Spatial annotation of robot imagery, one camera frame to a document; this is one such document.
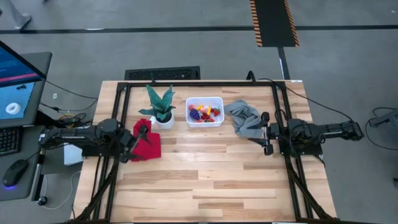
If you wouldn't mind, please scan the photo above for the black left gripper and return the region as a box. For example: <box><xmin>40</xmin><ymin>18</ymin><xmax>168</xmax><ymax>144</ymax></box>
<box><xmin>119</xmin><ymin>124</ymin><xmax>152</xmax><ymax>164</ymax></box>

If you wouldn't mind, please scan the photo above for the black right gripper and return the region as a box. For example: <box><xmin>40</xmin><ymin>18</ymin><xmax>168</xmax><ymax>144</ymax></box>
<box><xmin>246</xmin><ymin>111</ymin><xmax>280</xmax><ymax>156</ymax></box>

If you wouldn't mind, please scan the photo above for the red folded cloth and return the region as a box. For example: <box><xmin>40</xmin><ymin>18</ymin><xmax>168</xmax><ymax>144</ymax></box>
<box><xmin>131</xmin><ymin>118</ymin><xmax>162</xmax><ymax>162</ymax></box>

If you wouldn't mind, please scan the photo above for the grey crumpled cloth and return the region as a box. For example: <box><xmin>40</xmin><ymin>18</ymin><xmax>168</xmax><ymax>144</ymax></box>
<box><xmin>223</xmin><ymin>99</ymin><xmax>265</xmax><ymax>139</ymax></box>

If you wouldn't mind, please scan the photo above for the snake plant in white pot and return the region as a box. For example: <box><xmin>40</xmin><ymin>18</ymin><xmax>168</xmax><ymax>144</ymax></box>
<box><xmin>138</xmin><ymin>84</ymin><xmax>177</xmax><ymax>130</ymax></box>

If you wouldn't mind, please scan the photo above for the white perforated plastic basket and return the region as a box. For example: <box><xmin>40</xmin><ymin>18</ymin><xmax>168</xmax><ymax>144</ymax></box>
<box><xmin>185</xmin><ymin>96</ymin><xmax>225</xmax><ymax>128</ymax></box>

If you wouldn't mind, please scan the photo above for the white box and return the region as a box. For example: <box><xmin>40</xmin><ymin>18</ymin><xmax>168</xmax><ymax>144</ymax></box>
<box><xmin>63</xmin><ymin>142</ymin><xmax>84</xmax><ymax>166</ymax></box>

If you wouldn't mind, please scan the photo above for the black floor vent grille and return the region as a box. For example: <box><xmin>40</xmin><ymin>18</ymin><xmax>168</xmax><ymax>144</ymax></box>
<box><xmin>124</xmin><ymin>65</ymin><xmax>201</xmax><ymax>81</ymax></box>

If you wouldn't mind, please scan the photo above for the black mat with orange stripes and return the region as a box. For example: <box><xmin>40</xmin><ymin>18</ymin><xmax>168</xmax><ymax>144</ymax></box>
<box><xmin>249</xmin><ymin>0</ymin><xmax>300</xmax><ymax>48</ymax></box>

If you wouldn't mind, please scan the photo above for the grey computer desk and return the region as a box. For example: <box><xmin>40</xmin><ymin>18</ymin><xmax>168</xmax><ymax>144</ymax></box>
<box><xmin>0</xmin><ymin>51</ymin><xmax>53</xmax><ymax>202</ymax></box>

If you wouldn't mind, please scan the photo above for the black computer mouse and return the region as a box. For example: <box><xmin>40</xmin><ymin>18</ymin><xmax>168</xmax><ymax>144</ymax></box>
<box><xmin>2</xmin><ymin>159</ymin><xmax>29</xmax><ymax>189</ymax></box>

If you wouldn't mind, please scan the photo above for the black backlit keyboard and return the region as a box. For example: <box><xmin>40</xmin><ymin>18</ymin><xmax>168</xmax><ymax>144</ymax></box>
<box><xmin>0</xmin><ymin>128</ymin><xmax>21</xmax><ymax>156</ymax></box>

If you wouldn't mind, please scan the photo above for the computer monitor with blue screen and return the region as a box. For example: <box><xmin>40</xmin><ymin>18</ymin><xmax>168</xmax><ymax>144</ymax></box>
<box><xmin>0</xmin><ymin>40</ymin><xmax>47</xmax><ymax>89</ymax></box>

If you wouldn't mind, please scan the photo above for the person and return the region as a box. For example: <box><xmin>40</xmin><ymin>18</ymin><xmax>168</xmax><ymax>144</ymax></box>
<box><xmin>6</xmin><ymin>0</ymin><xmax>32</xmax><ymax>30</ymax></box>

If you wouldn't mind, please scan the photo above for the black cable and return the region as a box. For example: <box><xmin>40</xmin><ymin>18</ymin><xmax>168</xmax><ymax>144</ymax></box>
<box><xmin>45</xmin><ymin>80</ymin><xmax>99</xmax><ymax>101</ymax></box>
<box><xmin>247</xmin><ymin>70</ymin><xmax>355</xmax><ymax>122</ymax></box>

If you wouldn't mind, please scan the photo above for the black metal table frame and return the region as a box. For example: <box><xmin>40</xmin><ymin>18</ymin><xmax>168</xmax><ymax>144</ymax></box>
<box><xmin>72</xmin><ymin>79</ymin><xmax>338</xmax><ymax>224</ymax></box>

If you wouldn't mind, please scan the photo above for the white cable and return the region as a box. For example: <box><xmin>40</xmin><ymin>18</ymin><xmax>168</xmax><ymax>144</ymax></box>
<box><xmin>42</xmin><ymin>170</ymin><xmax>82</xmax><ymax>210</ymax></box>

